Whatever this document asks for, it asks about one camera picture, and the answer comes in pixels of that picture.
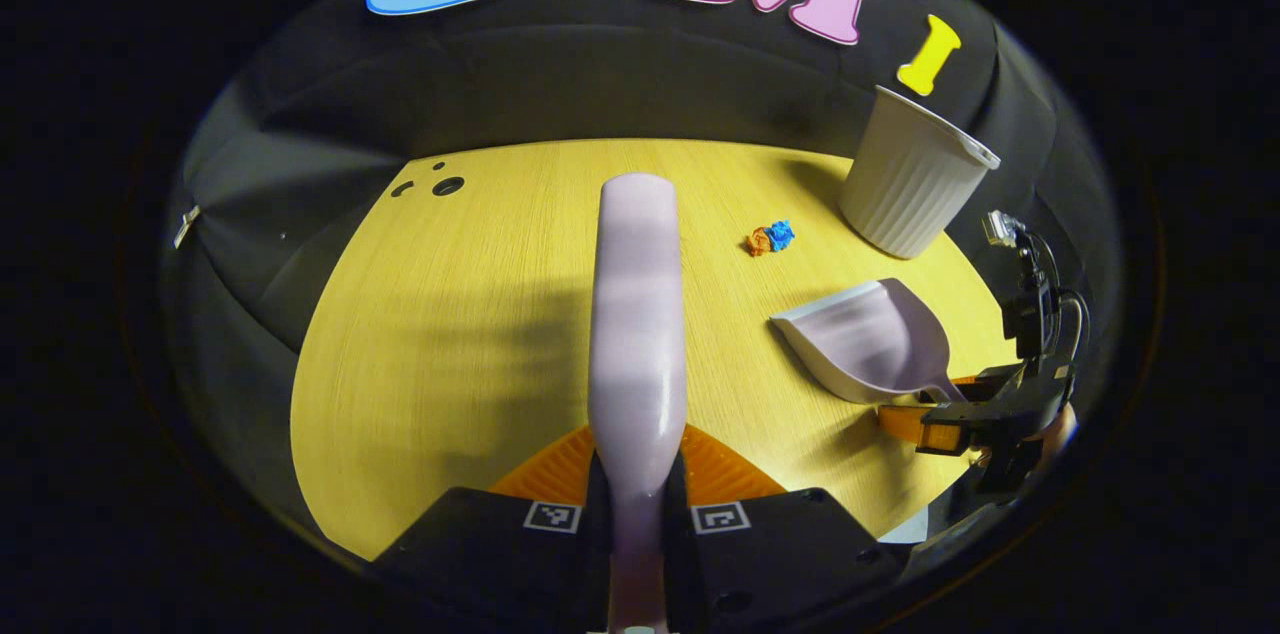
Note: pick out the orange paper scrap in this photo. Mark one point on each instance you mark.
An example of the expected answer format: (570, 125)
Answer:
(757, 242)

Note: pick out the white ribbed garbage bin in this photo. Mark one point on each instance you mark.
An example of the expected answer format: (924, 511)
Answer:
(905, 184)

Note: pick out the wooden desktop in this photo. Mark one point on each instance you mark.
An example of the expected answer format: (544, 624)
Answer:
(450, 314)

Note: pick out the black backdrop cloth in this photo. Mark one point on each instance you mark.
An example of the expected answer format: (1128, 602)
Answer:
(600, 74)

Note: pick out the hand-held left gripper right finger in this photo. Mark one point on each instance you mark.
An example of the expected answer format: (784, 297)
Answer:
(780, 564)

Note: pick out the lilac plastic dustpan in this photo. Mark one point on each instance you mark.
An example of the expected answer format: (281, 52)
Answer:
(870, 339)

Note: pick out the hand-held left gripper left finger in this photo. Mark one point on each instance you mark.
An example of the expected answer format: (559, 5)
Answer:
(500, 564)

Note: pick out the blue paper scrap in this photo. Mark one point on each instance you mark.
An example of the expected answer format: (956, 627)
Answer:
(780, 235)

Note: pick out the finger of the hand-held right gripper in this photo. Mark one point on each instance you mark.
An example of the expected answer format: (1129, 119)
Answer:
(935, 432)
(985, 381)

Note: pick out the small white tag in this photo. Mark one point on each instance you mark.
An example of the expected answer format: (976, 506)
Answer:
(186, 226)

